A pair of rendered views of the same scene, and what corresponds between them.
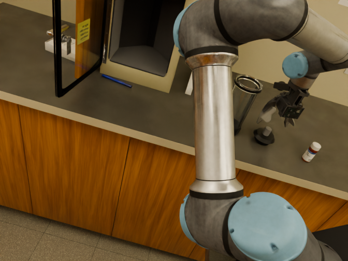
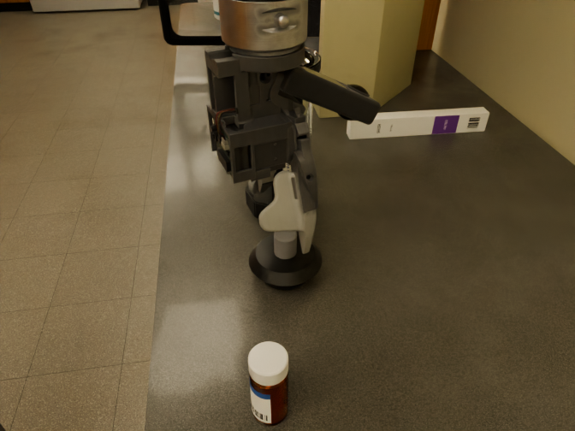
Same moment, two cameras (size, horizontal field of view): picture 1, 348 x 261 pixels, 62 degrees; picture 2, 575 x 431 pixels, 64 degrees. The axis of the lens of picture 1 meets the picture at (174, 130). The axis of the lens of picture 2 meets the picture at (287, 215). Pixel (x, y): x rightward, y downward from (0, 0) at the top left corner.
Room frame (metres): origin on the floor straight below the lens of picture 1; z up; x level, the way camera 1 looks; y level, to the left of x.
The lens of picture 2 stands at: (0.92, -0.78, 1.36)
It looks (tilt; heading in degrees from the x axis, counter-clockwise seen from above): 38 degrees down; 83
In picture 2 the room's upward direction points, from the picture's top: straight up
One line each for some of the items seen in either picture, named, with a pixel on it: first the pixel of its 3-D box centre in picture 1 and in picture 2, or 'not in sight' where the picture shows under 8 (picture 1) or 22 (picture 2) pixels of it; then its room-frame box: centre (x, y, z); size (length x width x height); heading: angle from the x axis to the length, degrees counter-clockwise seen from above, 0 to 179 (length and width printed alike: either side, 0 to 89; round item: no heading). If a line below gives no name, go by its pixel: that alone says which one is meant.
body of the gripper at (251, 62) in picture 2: (291, 99); (259, 109); (0.95, -0.37, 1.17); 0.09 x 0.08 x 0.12; 17
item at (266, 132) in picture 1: (265, 134); (285, 253); (0.97, -0.36, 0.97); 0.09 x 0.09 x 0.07
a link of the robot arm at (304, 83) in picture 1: (303, 78); (265, 20); (0.95, -0.37, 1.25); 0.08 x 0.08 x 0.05
